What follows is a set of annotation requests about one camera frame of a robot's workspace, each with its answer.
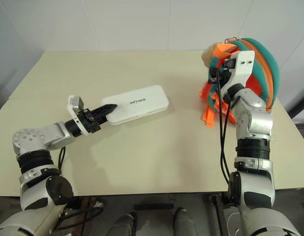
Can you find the white rectangular box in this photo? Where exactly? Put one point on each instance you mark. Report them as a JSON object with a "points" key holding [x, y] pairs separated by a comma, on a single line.
{"points": [[139, 103]]}

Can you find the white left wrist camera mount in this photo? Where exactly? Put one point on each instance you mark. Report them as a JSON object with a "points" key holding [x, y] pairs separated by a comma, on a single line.
{"points": [[73, 104]]}

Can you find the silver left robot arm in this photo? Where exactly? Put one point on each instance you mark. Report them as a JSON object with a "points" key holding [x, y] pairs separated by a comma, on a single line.
{"points": [[41, 134]]}

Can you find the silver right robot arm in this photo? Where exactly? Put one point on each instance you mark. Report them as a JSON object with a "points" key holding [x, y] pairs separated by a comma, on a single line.
{"points": [[255, 147]]}

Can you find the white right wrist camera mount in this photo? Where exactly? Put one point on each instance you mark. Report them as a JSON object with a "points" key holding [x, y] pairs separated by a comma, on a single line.
{"points": [[241, 67]]}

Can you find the dark rounded grey shape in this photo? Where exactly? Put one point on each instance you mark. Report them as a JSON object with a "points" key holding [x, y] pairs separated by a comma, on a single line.
{"points": [[184, 222], [125, 225]]}

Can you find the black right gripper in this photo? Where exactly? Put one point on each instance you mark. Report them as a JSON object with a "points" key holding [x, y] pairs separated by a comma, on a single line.
{"points": [[227, 66]]}

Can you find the dark metal table frame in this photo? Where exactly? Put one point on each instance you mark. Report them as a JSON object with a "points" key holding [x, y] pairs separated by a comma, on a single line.
{"points": [[217, 214]]}

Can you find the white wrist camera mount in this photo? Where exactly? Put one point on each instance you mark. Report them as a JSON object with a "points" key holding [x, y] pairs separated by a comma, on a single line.
{"points": [[241, 67], [73, 104]]}

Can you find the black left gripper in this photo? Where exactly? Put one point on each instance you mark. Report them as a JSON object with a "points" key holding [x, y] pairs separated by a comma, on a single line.
{"points": [[89, 121]]}

